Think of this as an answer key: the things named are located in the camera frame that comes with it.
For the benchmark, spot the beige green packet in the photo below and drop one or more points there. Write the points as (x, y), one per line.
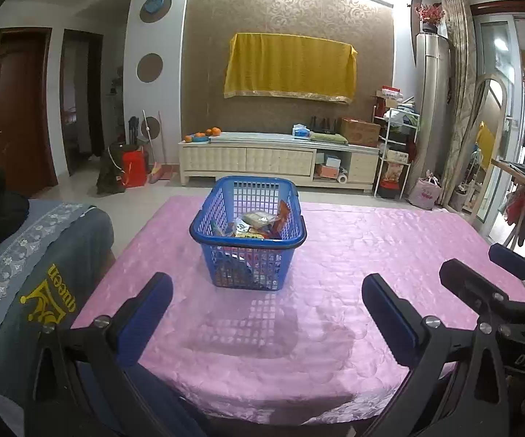
(257, 218)

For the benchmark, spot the red white boxes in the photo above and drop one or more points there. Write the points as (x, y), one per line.
(390, 92)

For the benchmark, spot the arched wooden floor mirror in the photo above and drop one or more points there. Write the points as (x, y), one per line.
(487, 154)

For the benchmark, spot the red packet yellow label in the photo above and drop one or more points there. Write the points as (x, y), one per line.
(249, 235)

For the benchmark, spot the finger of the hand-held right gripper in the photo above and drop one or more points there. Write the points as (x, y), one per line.
(510, 260)
(472, 284)

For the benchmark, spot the yellow cloth cover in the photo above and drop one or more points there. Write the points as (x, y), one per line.
(289, 68)

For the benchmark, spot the pink tote bag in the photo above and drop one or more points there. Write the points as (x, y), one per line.
(426, 193)

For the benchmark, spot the blue white tissue box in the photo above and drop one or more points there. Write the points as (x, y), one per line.
(301, 130)

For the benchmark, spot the silver standing air conditioner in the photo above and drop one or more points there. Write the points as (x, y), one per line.
(433, 100)

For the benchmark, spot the white carton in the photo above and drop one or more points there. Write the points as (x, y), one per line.
(398, 155)

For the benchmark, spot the black folded umbrella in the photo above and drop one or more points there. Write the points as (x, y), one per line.
(134, 129)

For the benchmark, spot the round wall disc blue plate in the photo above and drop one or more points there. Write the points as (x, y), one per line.
(155, 7)

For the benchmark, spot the cream television cabinet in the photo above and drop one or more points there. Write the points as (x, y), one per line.
(267, 161)

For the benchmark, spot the dark bottles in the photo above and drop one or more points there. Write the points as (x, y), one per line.
(324, 124)

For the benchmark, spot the orange box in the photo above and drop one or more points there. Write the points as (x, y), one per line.
(326, 171)

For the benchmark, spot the grey printed sofa cover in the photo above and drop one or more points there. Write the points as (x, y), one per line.
(62, 259)

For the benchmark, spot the curved wooden rail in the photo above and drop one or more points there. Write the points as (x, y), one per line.
(513, 174)

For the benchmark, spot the white tape roll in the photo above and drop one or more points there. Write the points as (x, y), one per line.
(343, 177)

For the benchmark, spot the small round brown wall disc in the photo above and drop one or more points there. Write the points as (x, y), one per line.
(153, 127)

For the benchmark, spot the brown cardboard box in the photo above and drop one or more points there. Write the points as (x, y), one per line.
(360, 131)

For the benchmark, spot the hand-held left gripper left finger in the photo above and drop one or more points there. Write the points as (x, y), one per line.
(146, 314)

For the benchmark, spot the blue cookie packet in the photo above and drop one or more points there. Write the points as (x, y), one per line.
(235, 269)

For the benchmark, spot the vase with red flowers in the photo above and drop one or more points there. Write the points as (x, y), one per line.
(430, 13)

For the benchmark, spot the black bag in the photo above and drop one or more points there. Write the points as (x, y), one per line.
(109, 168)

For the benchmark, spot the pink broom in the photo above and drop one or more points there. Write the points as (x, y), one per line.
(160, 174)

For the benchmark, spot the green cushion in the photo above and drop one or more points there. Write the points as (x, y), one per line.
(328, 137)

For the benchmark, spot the red bag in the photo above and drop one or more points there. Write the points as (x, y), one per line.
(134, 168)

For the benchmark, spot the white metal rack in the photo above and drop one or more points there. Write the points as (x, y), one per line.
(377, 154)

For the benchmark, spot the brown wooden door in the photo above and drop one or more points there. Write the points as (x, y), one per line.
(21, 109)

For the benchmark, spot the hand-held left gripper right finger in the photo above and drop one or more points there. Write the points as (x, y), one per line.
(387, 323)

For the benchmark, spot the teal box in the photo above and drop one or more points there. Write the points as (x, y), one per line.
(333, 162)

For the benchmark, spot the pink quilted table cover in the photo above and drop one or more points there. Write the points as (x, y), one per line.
(358, 246)

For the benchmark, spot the long light blue packet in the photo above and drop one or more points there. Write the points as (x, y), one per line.
(216, 230)

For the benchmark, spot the dark doorway frame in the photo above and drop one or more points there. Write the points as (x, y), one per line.
(96, 100)

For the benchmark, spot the red black gloves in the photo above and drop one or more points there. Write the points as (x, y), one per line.
(524, 218)

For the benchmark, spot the beige patterned curtain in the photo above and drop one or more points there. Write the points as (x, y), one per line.
(460, 91)

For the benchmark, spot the blue plastic basket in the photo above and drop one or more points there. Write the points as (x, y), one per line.
(248, 243)

